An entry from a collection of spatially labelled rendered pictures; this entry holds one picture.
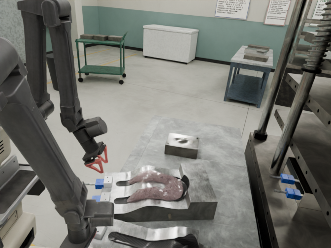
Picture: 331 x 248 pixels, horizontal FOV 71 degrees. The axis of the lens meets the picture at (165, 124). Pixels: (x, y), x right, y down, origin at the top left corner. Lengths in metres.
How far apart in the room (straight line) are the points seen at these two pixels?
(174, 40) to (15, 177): 6.50
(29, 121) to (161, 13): 7.85
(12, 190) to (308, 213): 1.20
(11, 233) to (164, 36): 6.64
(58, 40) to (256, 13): 6.95
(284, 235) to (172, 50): 6.46
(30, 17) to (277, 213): 1.26
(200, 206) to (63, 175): 0.66
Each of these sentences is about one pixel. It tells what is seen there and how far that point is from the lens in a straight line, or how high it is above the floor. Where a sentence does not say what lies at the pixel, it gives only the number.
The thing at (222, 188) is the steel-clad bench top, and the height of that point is 0.80.
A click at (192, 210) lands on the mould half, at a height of 0.86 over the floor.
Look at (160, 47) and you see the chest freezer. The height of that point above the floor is 0.38.
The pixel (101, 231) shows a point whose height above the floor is 0.92.
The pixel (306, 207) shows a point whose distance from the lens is 1.26.
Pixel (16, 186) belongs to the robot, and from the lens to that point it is 0.98.
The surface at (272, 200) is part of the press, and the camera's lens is 1.36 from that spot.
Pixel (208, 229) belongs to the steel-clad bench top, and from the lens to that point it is 1.09.
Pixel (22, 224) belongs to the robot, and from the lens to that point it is 1.18.
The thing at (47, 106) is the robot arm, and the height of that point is 1.25.
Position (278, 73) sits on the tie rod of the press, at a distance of 1.69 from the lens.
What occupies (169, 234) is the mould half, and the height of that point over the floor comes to 0.92.
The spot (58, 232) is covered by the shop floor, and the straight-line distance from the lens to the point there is 2.15.
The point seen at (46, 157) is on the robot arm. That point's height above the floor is 1.36.
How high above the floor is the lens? 1.64
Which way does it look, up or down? 28 degrees down
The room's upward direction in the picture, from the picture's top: 5 degrees clockwise
